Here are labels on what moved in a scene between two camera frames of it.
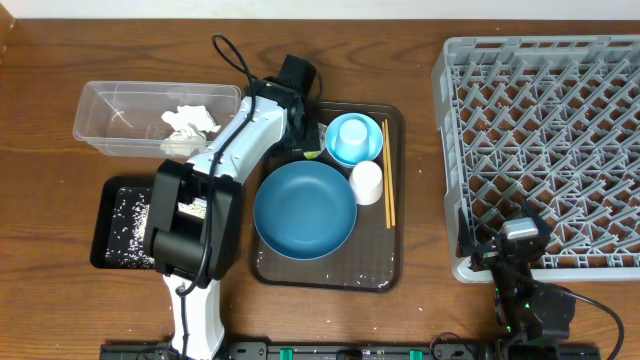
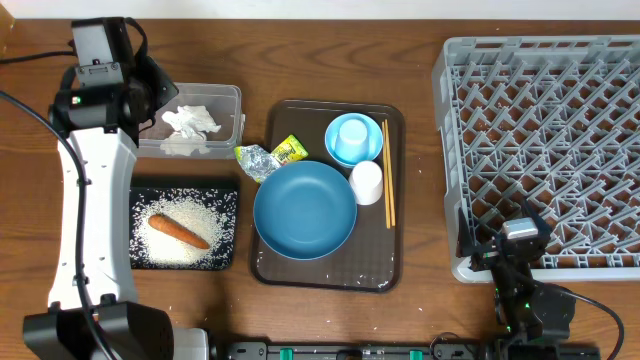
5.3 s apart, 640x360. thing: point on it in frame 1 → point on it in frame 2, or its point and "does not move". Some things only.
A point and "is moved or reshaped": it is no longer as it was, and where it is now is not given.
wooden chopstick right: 393,215 does not move
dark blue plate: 305,210 does not move
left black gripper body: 309,138 → 152,87
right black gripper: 465,241 does not move
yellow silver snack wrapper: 311,155 is moved or reshaped
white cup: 366,181 does not move
